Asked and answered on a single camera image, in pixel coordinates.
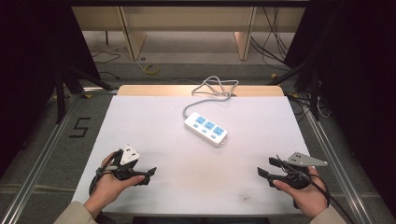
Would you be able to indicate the person's right hand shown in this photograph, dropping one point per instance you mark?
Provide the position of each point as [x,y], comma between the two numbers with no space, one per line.
[306,199]

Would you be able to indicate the light wooden bench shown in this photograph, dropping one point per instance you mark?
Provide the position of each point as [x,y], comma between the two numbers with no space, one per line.
[186,18]

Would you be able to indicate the white power strip blue sockets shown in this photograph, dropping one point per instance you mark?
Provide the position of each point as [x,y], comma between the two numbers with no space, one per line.
[205,128]

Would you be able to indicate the dark curtain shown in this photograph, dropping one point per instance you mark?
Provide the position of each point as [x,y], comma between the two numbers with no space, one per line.
[28,68]
[361,77]

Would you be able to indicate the black metal stand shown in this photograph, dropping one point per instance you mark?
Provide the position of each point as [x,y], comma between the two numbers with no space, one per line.
[67,87]
[306,77]

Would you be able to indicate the metal floor rail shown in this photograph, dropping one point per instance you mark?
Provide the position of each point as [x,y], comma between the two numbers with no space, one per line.
[336,168]
[40,158]

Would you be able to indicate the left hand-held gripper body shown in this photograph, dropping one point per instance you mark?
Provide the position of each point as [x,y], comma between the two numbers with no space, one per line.
[128,155]

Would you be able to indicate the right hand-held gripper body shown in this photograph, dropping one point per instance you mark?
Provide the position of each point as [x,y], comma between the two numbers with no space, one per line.
[294,179]

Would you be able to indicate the person's left hand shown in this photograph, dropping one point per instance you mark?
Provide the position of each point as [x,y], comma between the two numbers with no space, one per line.
[109,188]

